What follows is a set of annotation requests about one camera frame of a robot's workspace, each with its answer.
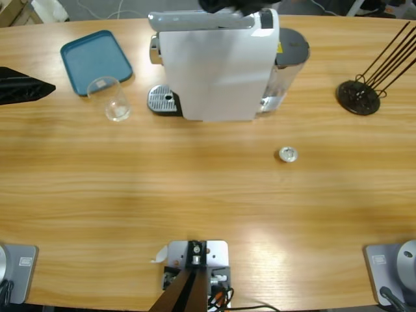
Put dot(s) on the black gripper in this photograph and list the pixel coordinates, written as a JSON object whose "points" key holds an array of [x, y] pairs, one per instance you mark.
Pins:
{"points": [[256, 6]]}

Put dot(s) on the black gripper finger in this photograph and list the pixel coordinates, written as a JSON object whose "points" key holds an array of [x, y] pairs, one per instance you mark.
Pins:
{"points": [[13, 75], [16, 92]]}

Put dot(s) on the red coffee capsule silver foil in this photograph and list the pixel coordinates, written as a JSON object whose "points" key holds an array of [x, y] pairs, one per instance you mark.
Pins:
{"points": [[288, 154]]}

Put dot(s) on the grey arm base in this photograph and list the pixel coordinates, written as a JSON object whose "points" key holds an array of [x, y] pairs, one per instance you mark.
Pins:
{"points": [[383, 269], [22, 269]]}

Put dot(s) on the white capsule coffee machine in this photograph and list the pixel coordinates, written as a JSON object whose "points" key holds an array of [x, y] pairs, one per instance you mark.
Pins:
{"points": [[214, 74]]}

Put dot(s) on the cardboard box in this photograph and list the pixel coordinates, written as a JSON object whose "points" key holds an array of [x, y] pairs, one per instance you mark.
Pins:
{"points": [[9, 11]]}

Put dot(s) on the white foam block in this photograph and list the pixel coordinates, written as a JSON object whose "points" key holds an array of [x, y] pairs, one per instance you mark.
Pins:
{"points": [[52, 9]]}

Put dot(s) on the teal plastic tray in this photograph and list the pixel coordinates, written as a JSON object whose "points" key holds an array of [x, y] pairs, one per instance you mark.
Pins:
{"points": [[94, 58]]}

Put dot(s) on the clear water tank black lid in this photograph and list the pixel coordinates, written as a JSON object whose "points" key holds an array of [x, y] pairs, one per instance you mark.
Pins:
{"points": [[292, 45]]}

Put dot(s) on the clear glass cup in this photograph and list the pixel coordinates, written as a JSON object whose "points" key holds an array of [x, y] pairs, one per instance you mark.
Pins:
{"points": [[117, 109]]}

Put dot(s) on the white furniture leg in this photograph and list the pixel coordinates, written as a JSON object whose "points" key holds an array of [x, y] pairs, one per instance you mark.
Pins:
{"points": [[355, 8]]}

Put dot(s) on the black capsule holder with rods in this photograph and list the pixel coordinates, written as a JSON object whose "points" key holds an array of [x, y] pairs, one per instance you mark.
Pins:
{"points": [[351, 104]]}

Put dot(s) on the white tape scrap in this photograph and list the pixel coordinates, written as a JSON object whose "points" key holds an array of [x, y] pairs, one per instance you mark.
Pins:
{"points": [[161, 255]]}

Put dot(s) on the black clamp with connectors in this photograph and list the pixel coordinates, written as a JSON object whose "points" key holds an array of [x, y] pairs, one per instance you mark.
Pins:
{"points": [[224, 270]]}

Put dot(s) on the white mount block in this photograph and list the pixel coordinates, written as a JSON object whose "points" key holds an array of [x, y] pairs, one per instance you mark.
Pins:
{"points": [[217, 252]]}

